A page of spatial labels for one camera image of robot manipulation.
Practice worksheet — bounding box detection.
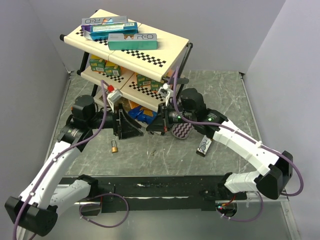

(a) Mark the purple R&O box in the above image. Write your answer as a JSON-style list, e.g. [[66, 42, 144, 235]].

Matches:
[[81, 16, 128, 31]]

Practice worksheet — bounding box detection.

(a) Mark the green carton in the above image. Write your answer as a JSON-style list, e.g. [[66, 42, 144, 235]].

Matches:
[[89, 54, 107, 72], [104, 61, 122, 77], [150, 80, 164, 93], [135, 73, 152, 87]]

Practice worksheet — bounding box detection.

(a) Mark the purple wavy sponge pad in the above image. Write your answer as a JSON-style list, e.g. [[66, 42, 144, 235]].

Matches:
[[171, 123, 194, 140]]

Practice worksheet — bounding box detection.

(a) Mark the green carton right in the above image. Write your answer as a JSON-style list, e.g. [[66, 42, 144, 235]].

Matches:
[[150, 80, 164, 93]]

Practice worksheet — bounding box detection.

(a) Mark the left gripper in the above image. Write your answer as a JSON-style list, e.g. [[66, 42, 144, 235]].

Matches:
[[87, 102, 144, 139]]

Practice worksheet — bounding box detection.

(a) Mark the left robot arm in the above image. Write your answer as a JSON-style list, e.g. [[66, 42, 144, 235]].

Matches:
[[4, 95, 143, 239]]

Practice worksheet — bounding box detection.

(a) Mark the green carton far left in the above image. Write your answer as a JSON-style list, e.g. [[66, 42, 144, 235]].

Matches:
[[89, 54, 107, 72]]

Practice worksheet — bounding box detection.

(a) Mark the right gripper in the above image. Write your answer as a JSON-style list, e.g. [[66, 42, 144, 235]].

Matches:
[[146, 101, 196, 132]]

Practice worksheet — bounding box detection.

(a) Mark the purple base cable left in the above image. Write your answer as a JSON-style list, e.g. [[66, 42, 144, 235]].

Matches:
[[79, 192, 130, 229]]

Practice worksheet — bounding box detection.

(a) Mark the black base frame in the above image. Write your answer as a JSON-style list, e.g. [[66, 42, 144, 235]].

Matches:
[[78, 174, 247, 213]]

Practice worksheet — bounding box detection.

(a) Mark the black R&O box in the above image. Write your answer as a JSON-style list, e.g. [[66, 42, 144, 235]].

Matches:
[[196, 135, 212, 157]]

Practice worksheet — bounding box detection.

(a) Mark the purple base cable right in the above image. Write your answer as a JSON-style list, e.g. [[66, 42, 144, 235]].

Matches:
[[216, 192, 264, 224]]

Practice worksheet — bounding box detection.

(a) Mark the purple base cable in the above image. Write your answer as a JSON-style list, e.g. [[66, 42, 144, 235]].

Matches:
[[216, 192, 264, 224], [79, 192, 130, 229]]

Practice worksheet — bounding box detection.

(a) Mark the blue snack bag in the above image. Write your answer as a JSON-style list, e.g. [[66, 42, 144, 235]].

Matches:
[[128, 105, 157, 125]]

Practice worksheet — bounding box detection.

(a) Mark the blue toothpaste box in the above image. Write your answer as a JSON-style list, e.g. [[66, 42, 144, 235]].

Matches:
[[83, 22, 139, 41]]

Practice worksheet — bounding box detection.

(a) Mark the teal R&O box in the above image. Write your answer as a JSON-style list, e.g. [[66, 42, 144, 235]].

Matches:
[[108, 33, 158, 51]]

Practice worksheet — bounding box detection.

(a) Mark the beige three-tier shelf rack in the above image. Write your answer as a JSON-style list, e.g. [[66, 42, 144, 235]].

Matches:
[[60, 23, 192, 111]]

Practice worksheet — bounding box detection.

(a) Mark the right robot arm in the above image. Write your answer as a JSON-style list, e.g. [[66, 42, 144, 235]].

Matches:
[[146, 85, 293, 200]]

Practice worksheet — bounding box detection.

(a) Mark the long-shackle brass padlock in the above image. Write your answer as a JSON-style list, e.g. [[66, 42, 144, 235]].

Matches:
[[111, 139, 119, 154]]

